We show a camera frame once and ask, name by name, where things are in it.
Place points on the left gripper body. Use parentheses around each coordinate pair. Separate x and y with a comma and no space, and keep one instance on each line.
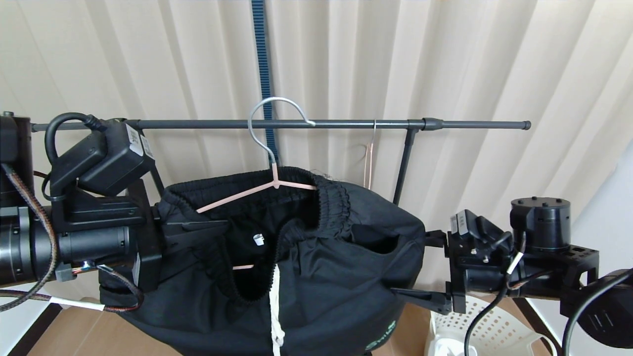
(94,244)

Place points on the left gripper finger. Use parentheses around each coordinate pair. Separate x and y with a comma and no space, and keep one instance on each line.
(183,232)

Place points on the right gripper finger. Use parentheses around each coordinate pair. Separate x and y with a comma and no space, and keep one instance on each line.
(437,238)
(430,299)

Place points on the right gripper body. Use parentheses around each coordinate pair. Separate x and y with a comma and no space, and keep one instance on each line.
(484,279)

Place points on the black shorts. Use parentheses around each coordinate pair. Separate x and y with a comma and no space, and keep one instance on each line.
(346,277)

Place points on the pink clothes hanger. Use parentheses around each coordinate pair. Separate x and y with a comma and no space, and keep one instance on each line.
(371,158)
(275,180)

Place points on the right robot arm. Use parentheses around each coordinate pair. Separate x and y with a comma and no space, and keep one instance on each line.
(541,225)

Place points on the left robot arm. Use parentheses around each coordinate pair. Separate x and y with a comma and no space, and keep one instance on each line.
(15,158)

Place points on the white laundry basket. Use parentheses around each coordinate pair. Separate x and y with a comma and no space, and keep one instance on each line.
(499,326)

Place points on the white garment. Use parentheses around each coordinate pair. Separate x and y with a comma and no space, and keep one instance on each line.
(452,348)

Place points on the beige curtain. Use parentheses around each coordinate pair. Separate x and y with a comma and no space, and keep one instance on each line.
(445,59)

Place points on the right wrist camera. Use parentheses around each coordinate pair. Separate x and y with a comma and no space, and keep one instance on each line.
(474,227)

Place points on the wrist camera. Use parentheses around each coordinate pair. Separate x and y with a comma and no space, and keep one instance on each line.
(474,227)
(109,158)

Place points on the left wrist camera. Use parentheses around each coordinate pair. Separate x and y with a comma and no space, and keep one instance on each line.
(109,158)

